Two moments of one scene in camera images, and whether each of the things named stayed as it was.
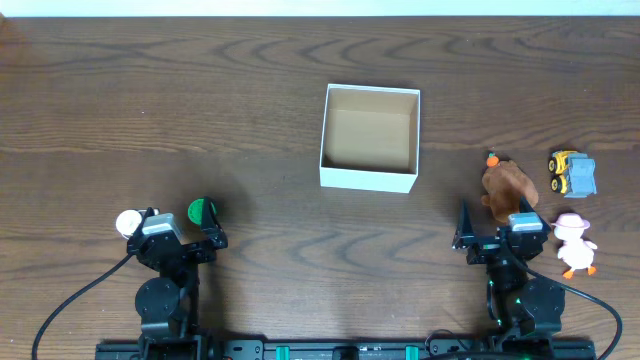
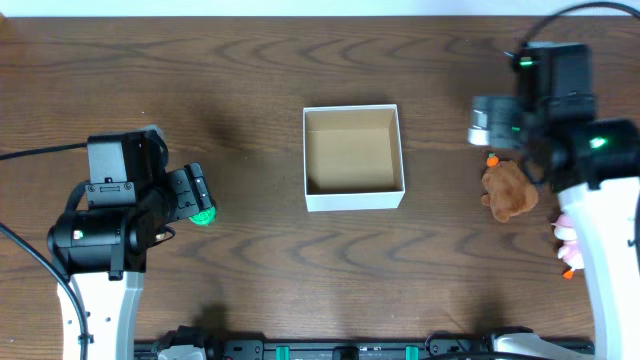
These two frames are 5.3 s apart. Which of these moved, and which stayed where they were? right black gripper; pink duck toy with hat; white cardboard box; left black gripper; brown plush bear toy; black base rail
Moved: right black gripper; left black gripper; white cardboard box
Stayed: brown plush bear toy; pink duck toy with hat; black base rail
